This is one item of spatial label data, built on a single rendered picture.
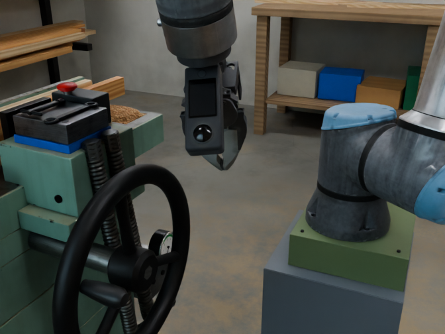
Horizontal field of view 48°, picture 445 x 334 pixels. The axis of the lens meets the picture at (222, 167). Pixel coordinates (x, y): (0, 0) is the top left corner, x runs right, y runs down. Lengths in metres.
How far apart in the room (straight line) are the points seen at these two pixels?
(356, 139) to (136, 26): 3.61
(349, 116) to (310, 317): 0.46
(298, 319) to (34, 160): 0.72
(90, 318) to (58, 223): 0.31
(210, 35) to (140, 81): 4.00
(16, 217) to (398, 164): 0.65
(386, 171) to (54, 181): 0.59
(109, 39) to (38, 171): 3.98
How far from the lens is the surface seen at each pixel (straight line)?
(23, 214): 0.76
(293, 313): 1.20
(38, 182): 0.74
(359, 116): 1.04
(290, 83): 3.52
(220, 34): 0.61
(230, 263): 2.13
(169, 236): 1.02
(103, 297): 0.58
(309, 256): 1.14
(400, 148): 0.97
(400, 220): 1.24
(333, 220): 1.11
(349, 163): 1.05
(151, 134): 1.00
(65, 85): 0.78
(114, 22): 4.62
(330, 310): 1.16
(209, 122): 0.62
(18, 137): 0.75
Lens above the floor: 1.21
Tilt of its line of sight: 24 degrees down
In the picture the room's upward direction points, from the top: straight up
